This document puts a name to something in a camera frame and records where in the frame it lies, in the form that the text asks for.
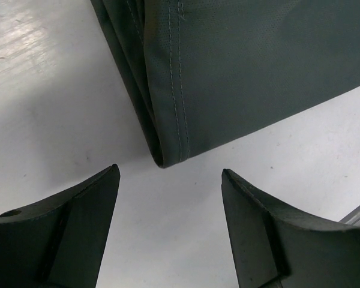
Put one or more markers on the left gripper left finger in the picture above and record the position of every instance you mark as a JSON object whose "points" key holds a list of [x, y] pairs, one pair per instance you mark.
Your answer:
{"points": [[59, 241]]}

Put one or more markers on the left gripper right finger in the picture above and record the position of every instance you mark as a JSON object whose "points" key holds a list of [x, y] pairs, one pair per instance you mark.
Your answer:
{"points": [[277, 245]]}

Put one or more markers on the dark green t-shirt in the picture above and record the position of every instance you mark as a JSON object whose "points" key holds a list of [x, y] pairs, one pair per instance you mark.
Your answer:
{"points": [[203, 73]]}

